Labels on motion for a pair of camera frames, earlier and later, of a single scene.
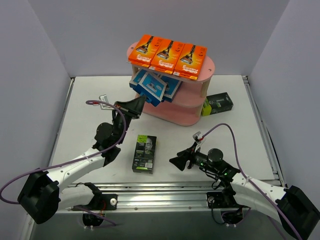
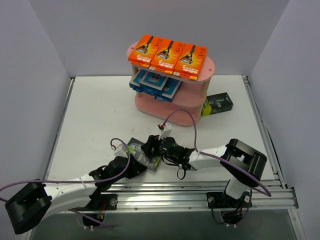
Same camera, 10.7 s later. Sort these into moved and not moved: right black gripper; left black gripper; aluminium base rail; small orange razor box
Moved: right black gripper; left black gripper
Not moved: small orange razor box; aluminium base rail
